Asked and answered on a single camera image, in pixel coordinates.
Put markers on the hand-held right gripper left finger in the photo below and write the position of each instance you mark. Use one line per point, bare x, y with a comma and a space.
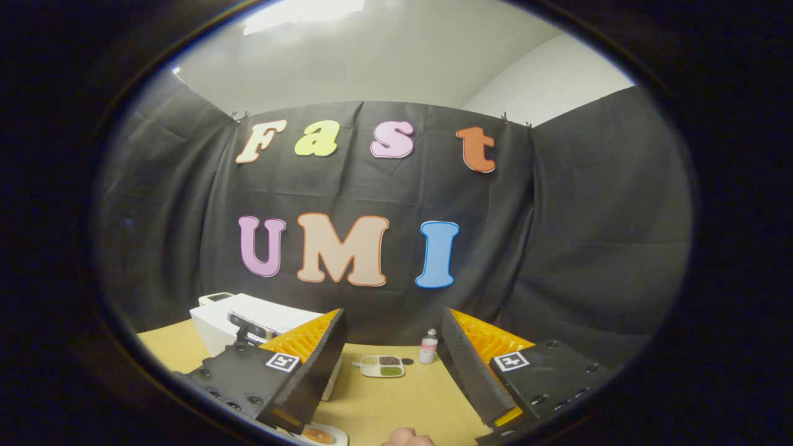
322, 365

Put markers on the white microwave oven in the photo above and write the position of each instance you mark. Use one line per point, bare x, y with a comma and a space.
214, 328

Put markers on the white divided snack dish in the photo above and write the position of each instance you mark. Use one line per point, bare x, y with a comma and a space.
372, 370

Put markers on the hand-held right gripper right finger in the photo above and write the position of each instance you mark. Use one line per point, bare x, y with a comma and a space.
468, 365

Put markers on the white square plate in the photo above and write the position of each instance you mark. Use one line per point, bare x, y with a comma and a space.
339, 435

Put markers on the golden bagel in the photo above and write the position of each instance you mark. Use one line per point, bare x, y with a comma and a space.
319, 436

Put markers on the small pink label bottle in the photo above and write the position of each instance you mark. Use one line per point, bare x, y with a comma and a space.
427, 350

